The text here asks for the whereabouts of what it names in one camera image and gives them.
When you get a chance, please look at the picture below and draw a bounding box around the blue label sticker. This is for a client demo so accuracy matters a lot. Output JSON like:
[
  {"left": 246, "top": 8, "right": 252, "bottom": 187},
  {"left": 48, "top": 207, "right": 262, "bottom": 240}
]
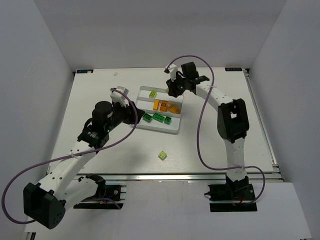
[
  {"left": 76, "top": 69, "right": 94, "bottom": 74},
  {"left": 224, "top": 67, "right": 243, "bottom": 72}
]

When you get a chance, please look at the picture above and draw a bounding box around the orange tall lego brick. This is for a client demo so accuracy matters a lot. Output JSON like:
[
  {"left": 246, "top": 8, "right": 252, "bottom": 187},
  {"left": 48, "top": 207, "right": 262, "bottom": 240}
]
[{"left": 159, "top": 100, "right": 168, "bottom": 112}]

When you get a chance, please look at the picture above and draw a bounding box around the blue label sticker right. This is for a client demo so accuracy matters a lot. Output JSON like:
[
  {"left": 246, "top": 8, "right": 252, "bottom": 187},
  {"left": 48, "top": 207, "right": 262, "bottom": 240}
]
[{"left": 224, "top": 67, "right": 243, "bottom": 72}]

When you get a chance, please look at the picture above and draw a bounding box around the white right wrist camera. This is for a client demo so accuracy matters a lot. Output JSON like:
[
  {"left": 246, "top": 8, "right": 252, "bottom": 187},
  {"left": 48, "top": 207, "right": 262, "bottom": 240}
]
[{"left": 164, "top": 64, "right": 178, "bottom": 82}]

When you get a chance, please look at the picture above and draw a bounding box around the aluminium table rail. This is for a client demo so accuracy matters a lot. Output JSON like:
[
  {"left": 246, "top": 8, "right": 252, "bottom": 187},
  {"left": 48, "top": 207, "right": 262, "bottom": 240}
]
[{"left": 47, "top": 172, "right": 283, "bottom": 182}]

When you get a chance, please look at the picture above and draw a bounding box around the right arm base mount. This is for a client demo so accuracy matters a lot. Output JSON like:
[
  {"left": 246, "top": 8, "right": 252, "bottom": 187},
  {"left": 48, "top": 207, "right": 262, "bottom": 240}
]
[{"left": 204, "top": 176, "right": 258, "bottom": 213}]

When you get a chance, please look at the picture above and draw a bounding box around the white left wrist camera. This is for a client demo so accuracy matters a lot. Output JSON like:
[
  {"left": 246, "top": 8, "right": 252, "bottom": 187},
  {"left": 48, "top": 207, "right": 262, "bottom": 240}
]
[{"left": 110, "top": 86, "right": 129, "bottom": 107}]

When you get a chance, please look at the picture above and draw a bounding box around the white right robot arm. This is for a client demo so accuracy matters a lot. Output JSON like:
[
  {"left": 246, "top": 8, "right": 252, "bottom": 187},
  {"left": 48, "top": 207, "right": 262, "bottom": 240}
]
[{"left": 164, "top": 62, "right": 250, "bottom": 190}]

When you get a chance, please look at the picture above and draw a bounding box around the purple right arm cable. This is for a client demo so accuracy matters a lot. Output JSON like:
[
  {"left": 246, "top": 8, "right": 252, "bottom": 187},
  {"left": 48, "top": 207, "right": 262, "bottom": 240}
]
[{"left": 164, "top": 55, "right": 266, "bottom": 206}]

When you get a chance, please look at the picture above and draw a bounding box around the lime green lego brick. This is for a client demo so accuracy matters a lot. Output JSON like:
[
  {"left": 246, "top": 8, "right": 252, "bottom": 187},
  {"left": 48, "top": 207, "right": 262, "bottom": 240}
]
[{"left": 149, "top": 90, "right": 157, "bottom": 99}]

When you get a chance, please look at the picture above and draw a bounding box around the dark green lego brick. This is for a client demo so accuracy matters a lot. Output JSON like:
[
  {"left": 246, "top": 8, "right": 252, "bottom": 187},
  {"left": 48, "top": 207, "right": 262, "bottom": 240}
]
[{"left": 142, "top": 113, "right": 153, "bottom": 123}]

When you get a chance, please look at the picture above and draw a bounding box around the blue label sticker left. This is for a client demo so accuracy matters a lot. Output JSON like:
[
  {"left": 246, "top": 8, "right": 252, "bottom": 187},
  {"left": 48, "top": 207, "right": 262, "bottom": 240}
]
[{"left": 76, "top": 69, "right": 94, "bottom": 74}]

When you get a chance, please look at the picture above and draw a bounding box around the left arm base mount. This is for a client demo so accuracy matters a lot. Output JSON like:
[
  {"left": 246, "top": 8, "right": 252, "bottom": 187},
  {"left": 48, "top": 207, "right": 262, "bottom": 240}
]
[{"left": 73, "top": 173, "right": 127, "bottom": 210}]

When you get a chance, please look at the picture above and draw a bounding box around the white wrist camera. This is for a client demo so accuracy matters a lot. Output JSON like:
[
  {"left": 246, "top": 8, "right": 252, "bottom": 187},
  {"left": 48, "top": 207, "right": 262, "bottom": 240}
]
[
  {"left": 110, "top": 86, "right": 129, "bottom": 107},
  {"left": 164, "top": 64, "right": 178, "bottom": 82}
]

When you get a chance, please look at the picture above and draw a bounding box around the dark green long lego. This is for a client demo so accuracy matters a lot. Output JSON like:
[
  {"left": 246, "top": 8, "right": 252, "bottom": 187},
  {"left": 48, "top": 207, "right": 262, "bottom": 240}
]
[{"left": 152, "top": 113, "right": 165, "bottom": 123}]

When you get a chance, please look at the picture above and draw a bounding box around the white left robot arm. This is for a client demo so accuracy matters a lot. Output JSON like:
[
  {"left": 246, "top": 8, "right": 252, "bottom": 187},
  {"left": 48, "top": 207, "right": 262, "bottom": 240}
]
[{"left": 23, "top": 101, "right": 145, "bottom": 229}]

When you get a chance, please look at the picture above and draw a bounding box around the dark green small lego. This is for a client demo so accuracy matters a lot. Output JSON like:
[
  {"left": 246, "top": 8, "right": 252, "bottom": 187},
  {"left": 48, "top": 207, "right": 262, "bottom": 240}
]
[{"left": 164, "top": 116, "right": 172, "bottom": 125}]

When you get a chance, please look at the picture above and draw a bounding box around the yellow orange long lego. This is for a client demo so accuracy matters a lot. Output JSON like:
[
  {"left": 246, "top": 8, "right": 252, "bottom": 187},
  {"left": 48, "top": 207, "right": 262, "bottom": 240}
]
[{"left": 153, "top": 99, "right": 161, "bottom": 111}]

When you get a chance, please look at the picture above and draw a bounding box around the white divided sorting tray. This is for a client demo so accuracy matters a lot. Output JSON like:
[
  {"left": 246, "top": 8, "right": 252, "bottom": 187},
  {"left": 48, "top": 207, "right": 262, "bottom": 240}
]
[{"left": 135, "top": 86, "right": 184, "bottom": 134}]

